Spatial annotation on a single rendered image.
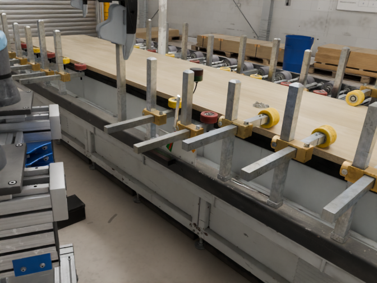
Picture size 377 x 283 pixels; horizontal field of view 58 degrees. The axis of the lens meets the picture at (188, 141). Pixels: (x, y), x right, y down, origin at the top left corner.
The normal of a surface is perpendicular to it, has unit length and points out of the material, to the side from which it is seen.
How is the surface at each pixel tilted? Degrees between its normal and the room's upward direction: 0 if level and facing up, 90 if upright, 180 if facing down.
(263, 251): 90
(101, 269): 0
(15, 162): 0
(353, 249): 0
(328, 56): 90
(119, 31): 93
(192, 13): 90
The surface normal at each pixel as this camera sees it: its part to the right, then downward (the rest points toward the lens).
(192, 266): 0.05, -0.91
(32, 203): 0.35, 0.40
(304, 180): -0.72, 0.25
